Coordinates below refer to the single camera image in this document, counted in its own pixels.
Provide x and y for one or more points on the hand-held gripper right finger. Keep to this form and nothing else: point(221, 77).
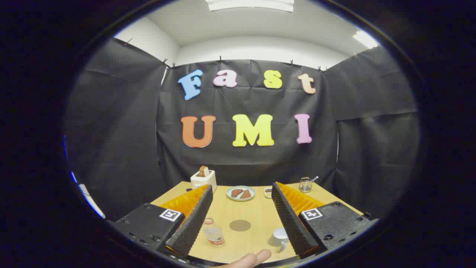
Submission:
point(293, 227)

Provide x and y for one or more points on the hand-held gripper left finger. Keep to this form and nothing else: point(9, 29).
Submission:
point(193, 223)

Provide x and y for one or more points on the white cup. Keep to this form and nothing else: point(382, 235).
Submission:
point(279, 236)

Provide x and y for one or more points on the clear plastic bottle red label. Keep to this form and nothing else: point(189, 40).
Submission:
point(215, 235)

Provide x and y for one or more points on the brown round coaster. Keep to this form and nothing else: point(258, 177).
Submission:
point(240, 225)

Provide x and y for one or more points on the wooden table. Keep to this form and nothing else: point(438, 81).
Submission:
point(260, 216)

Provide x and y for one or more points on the white divided sauce dish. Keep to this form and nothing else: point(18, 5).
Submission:
point(267, 192)

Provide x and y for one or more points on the white toaster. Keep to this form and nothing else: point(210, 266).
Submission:
point(204, 181)

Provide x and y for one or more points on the small clear glass holder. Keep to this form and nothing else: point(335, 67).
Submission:
point(305, 185)

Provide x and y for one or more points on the pale green plate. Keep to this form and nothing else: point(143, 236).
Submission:
point(253, 193)

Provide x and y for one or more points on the brown meat piece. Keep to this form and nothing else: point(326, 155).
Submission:
point(246, 194)
point(236, 192)

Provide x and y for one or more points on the brown bread slice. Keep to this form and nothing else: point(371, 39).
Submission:
point(203, 171)

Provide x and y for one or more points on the small ceiling light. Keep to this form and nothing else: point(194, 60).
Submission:
point(365, 39)

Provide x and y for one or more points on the long ceiling light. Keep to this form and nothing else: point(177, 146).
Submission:
point(249, 4)

